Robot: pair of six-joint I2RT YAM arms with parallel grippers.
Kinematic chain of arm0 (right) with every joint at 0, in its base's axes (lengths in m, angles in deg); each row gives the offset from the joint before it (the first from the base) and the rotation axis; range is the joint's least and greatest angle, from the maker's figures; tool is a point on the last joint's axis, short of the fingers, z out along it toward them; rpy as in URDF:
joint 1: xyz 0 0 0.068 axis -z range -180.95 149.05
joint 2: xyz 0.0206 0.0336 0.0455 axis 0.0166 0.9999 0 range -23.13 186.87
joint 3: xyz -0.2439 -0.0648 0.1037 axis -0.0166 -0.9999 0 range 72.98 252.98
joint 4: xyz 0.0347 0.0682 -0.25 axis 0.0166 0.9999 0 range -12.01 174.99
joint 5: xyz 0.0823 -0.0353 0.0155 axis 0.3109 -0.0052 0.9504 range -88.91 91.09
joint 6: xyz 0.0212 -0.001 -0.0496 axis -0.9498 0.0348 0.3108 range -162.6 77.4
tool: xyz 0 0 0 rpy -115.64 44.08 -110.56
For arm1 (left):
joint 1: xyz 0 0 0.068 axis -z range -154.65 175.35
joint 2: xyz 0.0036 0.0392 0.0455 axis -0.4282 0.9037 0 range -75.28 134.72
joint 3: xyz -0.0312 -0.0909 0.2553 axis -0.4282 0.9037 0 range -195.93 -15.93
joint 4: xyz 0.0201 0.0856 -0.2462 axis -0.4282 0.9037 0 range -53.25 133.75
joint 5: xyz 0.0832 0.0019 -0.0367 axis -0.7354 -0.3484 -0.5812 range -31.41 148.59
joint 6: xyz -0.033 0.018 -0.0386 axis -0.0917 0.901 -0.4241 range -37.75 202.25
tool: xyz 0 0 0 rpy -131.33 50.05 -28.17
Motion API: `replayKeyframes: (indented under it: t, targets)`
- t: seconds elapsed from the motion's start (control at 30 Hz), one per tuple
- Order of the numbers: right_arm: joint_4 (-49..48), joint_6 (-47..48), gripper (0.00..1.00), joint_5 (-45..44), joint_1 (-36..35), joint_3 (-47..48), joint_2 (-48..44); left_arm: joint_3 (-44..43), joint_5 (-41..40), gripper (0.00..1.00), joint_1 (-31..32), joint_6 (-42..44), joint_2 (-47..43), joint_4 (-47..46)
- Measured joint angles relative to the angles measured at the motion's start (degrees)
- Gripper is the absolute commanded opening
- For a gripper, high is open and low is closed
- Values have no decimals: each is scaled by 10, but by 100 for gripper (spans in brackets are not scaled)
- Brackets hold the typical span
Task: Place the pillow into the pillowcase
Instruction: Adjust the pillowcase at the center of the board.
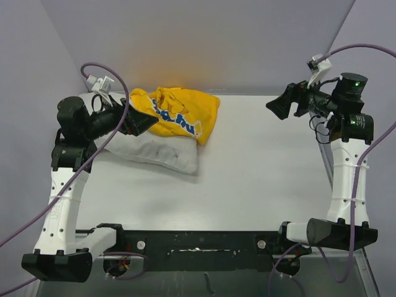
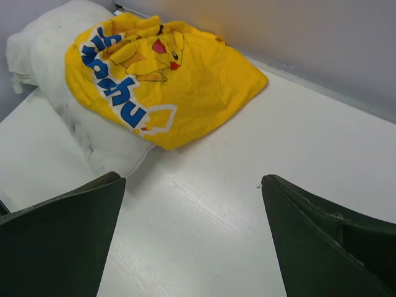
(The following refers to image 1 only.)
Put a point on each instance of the aluminium frame rail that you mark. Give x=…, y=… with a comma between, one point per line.
x=318, y=280

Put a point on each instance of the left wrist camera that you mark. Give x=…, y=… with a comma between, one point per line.
x=100, y=86

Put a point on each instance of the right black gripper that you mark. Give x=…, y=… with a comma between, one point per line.
x=297, y=93

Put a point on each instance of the yellow printed pillowcase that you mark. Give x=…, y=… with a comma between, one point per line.
x=180, y=111

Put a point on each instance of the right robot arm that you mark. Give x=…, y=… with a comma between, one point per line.
x=350, y=133

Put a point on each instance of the white pillow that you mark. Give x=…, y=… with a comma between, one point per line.
x=177, y=153

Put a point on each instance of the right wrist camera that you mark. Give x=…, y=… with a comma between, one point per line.
x=319, y=68

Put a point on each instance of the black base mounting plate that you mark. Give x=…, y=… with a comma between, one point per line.
x=205, y=251

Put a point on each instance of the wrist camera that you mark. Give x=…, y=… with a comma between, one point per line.
x=100, y=86
x=319, y=68

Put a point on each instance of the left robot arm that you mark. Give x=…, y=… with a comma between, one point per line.
x=57, y=255

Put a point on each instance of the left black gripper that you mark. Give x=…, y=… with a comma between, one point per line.
x=136, y=122

